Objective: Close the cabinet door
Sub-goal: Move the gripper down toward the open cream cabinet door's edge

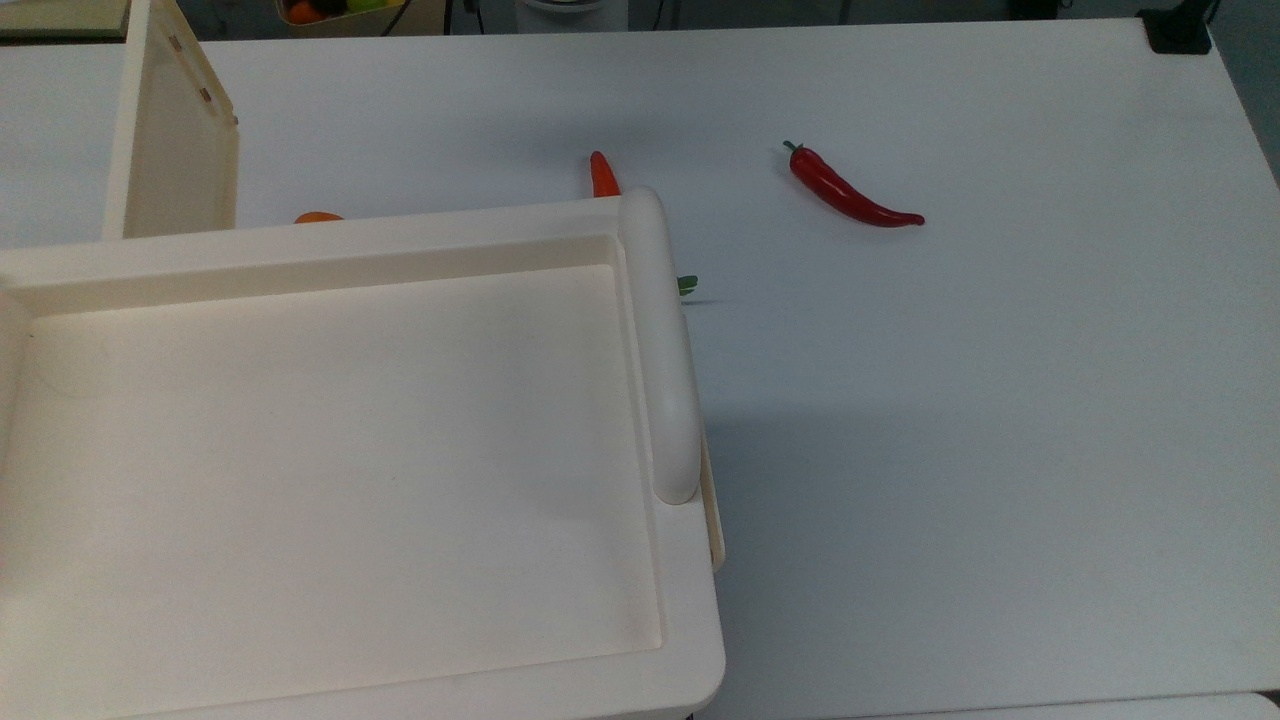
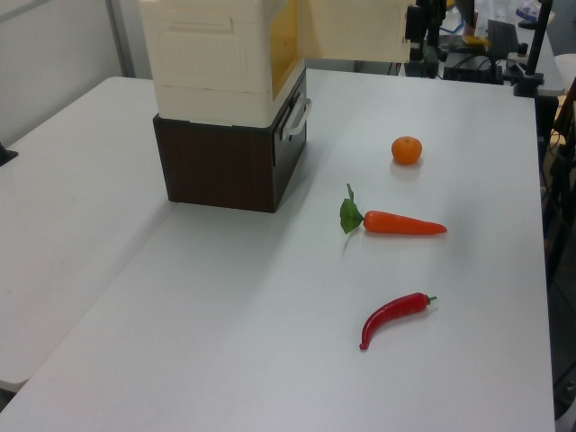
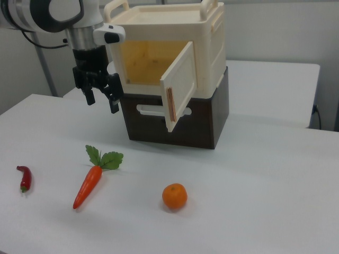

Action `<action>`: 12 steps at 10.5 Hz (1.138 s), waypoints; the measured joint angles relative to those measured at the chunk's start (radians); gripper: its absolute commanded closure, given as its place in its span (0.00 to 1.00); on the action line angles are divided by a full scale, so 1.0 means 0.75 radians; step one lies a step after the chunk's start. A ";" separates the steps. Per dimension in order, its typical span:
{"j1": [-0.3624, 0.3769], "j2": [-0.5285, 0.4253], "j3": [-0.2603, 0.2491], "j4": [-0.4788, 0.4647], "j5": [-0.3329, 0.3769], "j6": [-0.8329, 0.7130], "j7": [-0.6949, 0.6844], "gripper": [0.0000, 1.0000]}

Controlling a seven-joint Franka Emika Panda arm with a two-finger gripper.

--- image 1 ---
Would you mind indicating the cream cabinet door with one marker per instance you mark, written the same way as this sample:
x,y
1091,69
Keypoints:
x,y
180,150

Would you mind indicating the cream plastic storage cabinet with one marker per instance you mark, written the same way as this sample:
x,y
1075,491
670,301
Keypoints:
x,y
330,450

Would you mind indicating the orange toy carrot with leaf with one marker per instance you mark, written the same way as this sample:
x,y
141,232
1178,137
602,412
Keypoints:
x,y
603,176

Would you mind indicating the red toy chili pepper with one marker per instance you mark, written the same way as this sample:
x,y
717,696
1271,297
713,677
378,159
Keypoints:
x,y
840,190

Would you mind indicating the orange toy mandarin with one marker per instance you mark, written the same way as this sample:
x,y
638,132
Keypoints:
x,y
318,217

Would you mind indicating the basket of toy fruit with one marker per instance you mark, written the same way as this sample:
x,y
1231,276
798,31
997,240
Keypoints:
x,y
335,10

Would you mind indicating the black table clamp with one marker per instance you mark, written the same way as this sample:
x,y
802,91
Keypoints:
x,y
1178,30

